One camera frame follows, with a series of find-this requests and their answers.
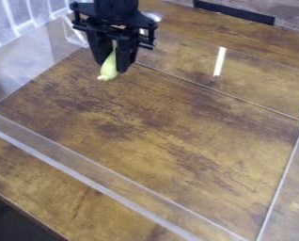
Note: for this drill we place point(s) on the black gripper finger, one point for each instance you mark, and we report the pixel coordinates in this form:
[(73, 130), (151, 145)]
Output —
[(127, 53), (101, 46)]

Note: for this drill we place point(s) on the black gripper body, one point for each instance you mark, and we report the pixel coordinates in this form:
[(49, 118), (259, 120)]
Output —
[(115, 19)]

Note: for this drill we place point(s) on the clear acrylic corner bracket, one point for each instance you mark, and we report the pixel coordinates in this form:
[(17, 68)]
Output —
[(72, 35)]

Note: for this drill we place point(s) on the clear acrylic enclosure wall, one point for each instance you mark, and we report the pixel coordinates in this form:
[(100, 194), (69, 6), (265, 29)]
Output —
[(180, 152)]

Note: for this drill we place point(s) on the black bar on table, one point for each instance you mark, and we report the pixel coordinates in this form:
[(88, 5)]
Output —
[(235, 12)]

